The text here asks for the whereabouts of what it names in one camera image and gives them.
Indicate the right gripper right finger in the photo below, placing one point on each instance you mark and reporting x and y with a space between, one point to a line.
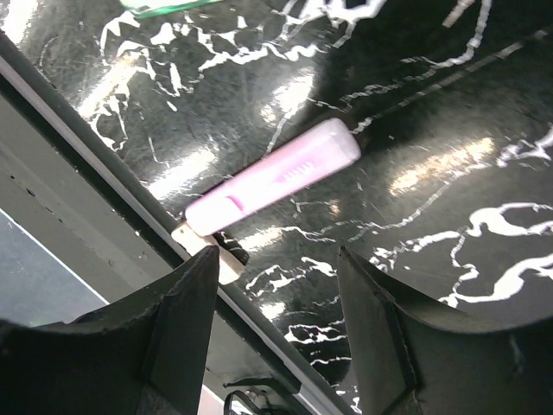
415 355

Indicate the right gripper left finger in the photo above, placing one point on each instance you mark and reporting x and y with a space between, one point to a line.
144 354

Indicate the pink highlighter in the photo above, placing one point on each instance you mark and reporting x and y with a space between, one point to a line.
318 153

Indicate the green highlighter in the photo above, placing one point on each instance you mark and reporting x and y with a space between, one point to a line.
149 8

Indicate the black marble mat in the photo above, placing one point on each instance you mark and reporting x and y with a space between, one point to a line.
373 181

